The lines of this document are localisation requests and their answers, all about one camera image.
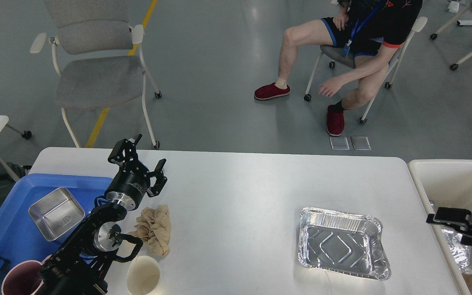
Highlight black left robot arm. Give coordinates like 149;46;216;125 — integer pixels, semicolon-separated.
37;134;167;295

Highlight grey office chair left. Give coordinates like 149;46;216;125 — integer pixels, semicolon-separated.
30;0;162;149

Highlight white plastic bin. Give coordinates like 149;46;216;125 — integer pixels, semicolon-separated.
408;159;472;295

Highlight person in shorts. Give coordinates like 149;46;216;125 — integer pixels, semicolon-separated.
254;0;423;136

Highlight brown paper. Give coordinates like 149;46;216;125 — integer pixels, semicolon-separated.
129;204;172;256

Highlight white paper cup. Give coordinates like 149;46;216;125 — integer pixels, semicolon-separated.
126;256;163;295

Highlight grey office chair right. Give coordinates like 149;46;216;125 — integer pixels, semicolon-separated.
304;16;428;125

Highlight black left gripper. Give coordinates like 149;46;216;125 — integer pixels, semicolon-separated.
104;134;168;211

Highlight grey office chair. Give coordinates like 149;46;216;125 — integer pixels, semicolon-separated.
30;0;162;149
304;16;428;125

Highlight small steel tray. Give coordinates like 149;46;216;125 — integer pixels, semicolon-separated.
28;187;86;242

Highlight pink plastic mug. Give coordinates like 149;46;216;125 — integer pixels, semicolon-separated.
1;255;51;295

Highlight blue plastic tray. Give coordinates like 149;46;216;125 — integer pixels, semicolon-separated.
0;174;112;267

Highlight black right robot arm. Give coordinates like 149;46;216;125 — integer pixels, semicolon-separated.
426;207;472;246

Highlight aluminium foil tray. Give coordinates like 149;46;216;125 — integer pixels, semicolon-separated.
297;207;392;281

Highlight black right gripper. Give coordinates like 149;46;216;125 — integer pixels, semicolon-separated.
426;207;472;246

